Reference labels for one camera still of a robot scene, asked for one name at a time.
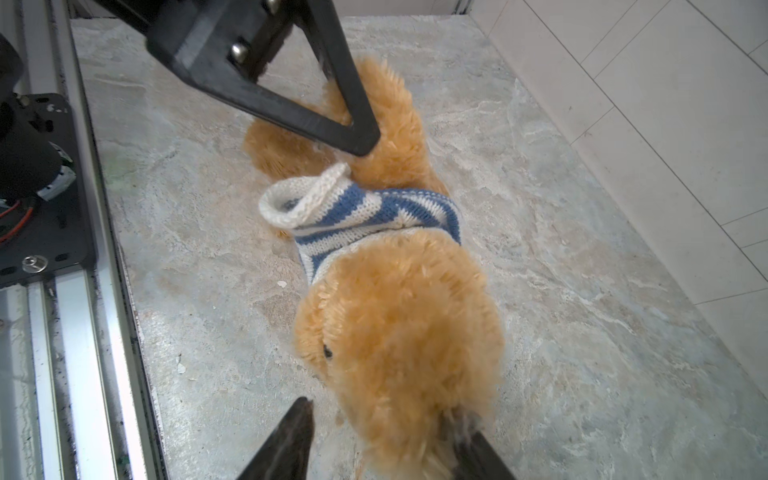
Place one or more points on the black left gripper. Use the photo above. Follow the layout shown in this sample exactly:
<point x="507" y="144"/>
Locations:
<point x="222" y="47"/>

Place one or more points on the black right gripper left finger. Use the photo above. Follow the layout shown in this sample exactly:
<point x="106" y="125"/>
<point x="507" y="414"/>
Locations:
<point x="285" y="453"/>

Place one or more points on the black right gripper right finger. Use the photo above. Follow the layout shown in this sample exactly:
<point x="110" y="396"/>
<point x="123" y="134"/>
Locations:
<point x="475" y="458"/>

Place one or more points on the blue white striped sweater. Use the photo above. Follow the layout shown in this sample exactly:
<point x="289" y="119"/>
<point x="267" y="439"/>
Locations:
<point x="330" y="215"/>

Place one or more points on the brown teddy bear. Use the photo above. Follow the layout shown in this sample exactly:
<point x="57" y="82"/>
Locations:
<point x="403" y="329"/>

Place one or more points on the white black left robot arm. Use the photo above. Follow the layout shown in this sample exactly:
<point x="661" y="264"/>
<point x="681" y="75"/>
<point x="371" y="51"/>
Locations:
<point x="28" y="162"/>

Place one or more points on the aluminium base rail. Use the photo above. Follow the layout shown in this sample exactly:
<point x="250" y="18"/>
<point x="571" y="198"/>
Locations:
<point x="74" y="399"/>

